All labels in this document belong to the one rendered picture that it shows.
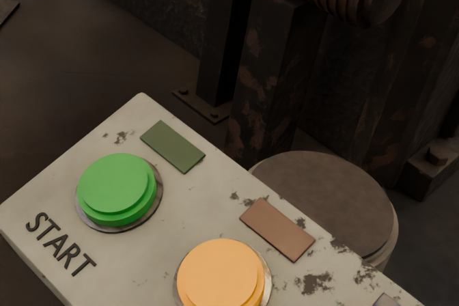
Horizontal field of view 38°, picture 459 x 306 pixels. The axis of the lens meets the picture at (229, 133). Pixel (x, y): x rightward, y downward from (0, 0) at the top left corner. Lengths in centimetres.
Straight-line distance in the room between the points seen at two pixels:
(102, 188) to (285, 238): 9
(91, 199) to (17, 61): 117
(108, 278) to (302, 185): 21
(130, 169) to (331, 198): 19
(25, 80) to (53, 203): 109
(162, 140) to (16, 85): 108
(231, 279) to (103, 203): 8
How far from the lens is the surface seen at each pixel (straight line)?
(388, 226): 48
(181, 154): 35
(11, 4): 168
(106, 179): 34
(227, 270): 30
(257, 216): 33
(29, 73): 146
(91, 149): 37
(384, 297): 31
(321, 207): 48
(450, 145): 137
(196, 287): 30
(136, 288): 32
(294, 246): 32
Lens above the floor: 85
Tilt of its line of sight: 39 degrees down
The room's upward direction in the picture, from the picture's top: 11 degrees clockwise
